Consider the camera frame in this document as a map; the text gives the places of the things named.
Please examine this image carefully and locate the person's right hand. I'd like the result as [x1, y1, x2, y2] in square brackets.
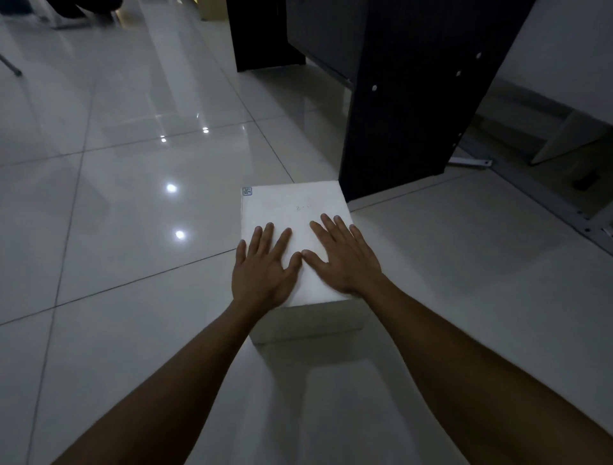
[300, 213, 384, 298]

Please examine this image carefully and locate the person's left hand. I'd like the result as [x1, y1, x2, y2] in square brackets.
[231, 222, 303, 317]

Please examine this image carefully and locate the white box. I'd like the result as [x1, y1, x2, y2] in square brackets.
[239, 179, 367, 346]

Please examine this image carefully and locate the person's left forearm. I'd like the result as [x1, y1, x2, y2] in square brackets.
[50, 300, 269, 465]

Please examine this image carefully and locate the person's right forearm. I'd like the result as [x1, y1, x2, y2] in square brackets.
[359, 273, 613, 465]

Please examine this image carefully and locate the white metal foot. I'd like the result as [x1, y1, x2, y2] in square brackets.
[448, 156, 493, 169]

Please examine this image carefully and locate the small black block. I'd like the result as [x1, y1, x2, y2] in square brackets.
[572, 171, 602, 192]

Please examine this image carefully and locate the white metal brace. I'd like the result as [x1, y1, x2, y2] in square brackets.
[529, 110, 613, 167]

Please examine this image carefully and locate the grey metal leg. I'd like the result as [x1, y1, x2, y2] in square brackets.
[0, 52, 23, 77]

